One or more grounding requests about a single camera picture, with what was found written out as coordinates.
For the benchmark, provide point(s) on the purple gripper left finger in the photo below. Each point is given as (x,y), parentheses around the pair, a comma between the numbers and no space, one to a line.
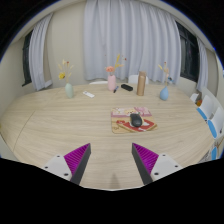
(71,166)

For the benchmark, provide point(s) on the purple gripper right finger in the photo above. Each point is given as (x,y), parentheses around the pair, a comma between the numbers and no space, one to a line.
(153,166)

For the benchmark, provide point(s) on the black computer mouse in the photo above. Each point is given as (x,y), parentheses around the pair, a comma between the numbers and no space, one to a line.
(136,120)

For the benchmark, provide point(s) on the cartoon dog mouse pad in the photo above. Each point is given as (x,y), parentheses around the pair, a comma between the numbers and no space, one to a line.
(121,120)

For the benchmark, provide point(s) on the blue vase with dried flowers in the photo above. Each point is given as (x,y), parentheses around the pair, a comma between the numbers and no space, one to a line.
(164,94)

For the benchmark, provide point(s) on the white remote control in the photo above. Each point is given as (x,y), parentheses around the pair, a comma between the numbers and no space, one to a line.
(88,94)

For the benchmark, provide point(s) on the white chair blue cushion near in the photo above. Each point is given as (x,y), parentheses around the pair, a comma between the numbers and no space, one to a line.
(216,123)

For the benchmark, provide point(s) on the white chair blue cushion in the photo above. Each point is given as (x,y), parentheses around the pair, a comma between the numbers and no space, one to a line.
(216,123)
(206,108)

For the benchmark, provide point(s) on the green vase with yellow flowers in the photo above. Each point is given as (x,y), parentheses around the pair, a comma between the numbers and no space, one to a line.
(65,72)

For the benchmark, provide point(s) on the white chair blue cushion far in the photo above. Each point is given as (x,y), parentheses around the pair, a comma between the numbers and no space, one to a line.
(206,108)

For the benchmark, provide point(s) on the white chair far right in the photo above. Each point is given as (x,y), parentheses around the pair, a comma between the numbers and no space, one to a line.
(194,97)

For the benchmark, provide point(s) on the black rectangular case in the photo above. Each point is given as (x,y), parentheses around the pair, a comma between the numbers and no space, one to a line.
(126,87)

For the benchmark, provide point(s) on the tan cylindrical bottle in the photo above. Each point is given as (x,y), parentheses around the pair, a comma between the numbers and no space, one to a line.
(141,83)

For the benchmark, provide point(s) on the white chair behind table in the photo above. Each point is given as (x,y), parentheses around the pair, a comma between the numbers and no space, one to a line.
(133,79)

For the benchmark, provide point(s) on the white chair back left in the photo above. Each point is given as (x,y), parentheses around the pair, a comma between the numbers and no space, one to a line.
(98,82)

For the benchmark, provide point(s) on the white right curtain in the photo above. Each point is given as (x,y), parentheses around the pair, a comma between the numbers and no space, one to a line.
(203,66)

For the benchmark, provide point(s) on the white curtain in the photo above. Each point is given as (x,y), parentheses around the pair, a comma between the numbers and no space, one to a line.
(203,66)
(36,53)
(138,35)

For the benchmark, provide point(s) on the pink vase with flowers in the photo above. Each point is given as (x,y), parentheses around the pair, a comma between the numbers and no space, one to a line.
(111,80)

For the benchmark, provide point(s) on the white left curtain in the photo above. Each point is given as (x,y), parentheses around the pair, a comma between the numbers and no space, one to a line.
(36,53)

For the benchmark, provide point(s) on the right dark window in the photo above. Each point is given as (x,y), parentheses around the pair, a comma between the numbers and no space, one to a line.
(190,61)

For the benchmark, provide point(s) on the dark window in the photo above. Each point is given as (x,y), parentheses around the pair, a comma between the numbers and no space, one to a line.
(190,61)
(26,69)

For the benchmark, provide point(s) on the white centre curtain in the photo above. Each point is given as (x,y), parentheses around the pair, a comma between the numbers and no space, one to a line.
(138,35)

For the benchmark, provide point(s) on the left dark window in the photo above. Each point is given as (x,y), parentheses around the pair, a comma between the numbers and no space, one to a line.
(26,69)

